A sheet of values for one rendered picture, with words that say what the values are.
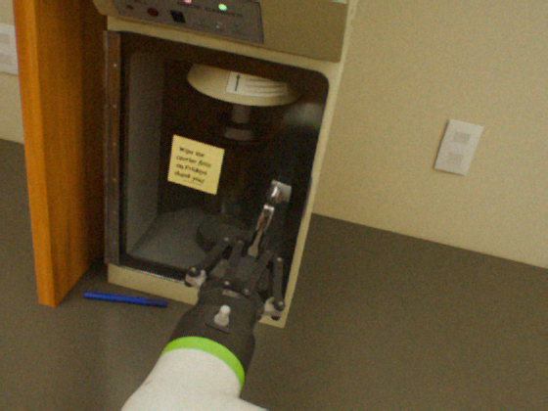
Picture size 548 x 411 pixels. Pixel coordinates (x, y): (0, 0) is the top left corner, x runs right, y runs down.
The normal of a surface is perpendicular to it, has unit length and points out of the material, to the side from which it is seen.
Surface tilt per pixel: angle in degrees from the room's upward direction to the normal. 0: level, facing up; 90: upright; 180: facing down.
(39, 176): 90
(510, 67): 90
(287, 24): 135
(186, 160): 90
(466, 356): 0
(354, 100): 90
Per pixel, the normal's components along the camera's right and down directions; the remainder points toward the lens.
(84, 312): 0.14, -0.84
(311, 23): -0.25, 0.94
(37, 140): -0.20, 0.49
